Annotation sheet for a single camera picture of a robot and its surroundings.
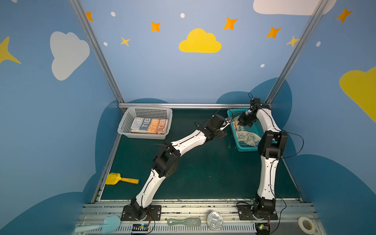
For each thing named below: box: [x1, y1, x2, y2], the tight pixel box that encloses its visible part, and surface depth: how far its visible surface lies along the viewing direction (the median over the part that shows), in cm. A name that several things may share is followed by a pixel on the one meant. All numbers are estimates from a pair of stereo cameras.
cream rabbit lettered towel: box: [130, 117, 169, 135], surface depth 109 cm
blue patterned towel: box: [236, 130, 262, 146], surface depth 106 cm
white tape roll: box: [297, 216, 316, 235], surface depth 73 cm
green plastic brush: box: [166, 217, 202, 227], surface depth 73 cm
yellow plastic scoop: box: [105, 172, 140, 186], surface depth 85 cm
